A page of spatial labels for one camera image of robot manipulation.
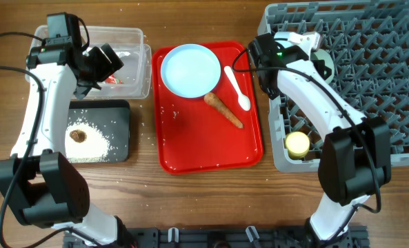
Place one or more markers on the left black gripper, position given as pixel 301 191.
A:
pixel 105 67

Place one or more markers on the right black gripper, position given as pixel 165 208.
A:
pixel 319 66

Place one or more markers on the green bowl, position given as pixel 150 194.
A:
pixel 322 54

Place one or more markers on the red snack wrapper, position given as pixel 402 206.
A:
pixel 113 80

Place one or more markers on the white napkin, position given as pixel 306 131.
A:
pixel 122 54

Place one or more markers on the brown food lump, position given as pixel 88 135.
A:
pixel 78 136

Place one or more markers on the yellow plastic cup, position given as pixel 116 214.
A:
pixel 297 144

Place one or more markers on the white rice pile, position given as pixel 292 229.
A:
pixel 94 149

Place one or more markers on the white plastic spoon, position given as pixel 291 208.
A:
pixel 243 100

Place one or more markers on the light blue plate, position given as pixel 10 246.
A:
pixel 190 71

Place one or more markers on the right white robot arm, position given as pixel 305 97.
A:
pixel 355 159

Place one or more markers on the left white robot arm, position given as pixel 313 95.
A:
pixel 38 183

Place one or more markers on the grey dishwasher rack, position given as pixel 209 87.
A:
pixel 369 45

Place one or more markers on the black waste tray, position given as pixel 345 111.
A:
pixel 113 116

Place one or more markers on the red plastic tray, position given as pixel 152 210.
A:
pixel 193 137

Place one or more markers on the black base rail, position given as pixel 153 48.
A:
pixel 292 236

